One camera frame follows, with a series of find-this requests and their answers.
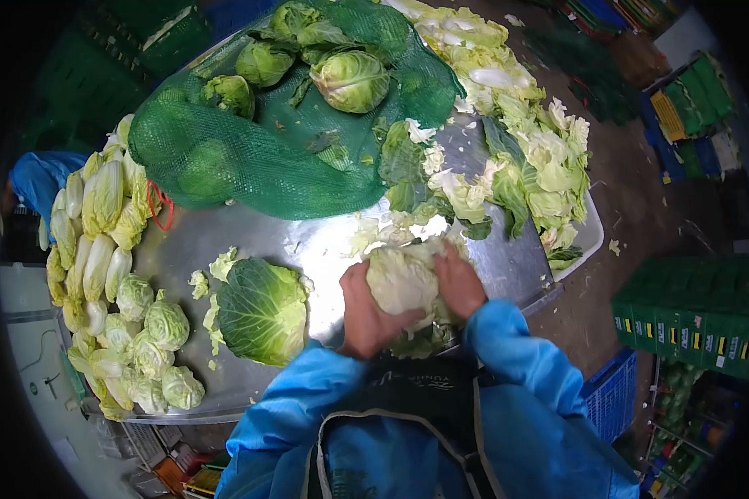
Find dark green cabbage head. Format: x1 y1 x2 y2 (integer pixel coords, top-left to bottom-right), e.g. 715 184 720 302
216 257 310 368

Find small green cabbage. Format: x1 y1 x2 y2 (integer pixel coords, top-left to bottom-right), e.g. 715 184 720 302
235 39 296 88
201 75 256 121

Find loose cabbage leaf pieces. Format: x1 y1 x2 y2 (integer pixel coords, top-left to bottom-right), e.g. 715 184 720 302
188 246 239 372

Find person's right hand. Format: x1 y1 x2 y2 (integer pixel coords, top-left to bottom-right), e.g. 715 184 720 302
432 240 489 321

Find stack of coloured crates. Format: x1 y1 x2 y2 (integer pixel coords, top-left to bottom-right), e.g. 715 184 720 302
640 51 744 185

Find stack of green crates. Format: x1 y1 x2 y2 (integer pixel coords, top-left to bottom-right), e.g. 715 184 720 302
610 254 749 380

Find person's left thumb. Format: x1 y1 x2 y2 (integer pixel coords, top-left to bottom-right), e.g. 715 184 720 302
381 307 427 331

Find blue plastic crate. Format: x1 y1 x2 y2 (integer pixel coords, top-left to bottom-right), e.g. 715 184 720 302
579 347 639 445

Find green mesh sack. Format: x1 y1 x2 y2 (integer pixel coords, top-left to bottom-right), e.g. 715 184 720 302
128 0 468 221

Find pale trimmed cabbage head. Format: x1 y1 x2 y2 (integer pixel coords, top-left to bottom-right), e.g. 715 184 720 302
365 240 469 331

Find person's right fingers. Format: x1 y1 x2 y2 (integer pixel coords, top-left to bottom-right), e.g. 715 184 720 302
432 240 469 294

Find dark green crates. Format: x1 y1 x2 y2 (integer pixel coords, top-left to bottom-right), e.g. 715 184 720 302
19 0 214 153

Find red string loop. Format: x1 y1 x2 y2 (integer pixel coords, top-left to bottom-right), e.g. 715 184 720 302
146 180 176 232

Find steel work table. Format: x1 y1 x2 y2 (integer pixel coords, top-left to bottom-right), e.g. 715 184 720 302
78 25 565 426

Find pile of trimmed cabbages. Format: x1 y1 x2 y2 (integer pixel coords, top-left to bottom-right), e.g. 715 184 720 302
37 114 207 422

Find person's body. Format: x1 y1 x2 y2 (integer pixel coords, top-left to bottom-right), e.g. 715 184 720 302
215 352 640 499

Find white plastic tub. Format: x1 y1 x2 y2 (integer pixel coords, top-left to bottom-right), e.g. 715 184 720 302
549 190 605 283

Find round light green cabbage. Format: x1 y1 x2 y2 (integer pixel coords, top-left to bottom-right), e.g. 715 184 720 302
310 50 392 114

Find pile of cabbage leaf scraps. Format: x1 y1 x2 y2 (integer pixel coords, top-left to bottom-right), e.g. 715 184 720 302
350 0 593 270

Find person's left hand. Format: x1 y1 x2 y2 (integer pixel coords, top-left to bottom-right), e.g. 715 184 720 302
338 261 427 361

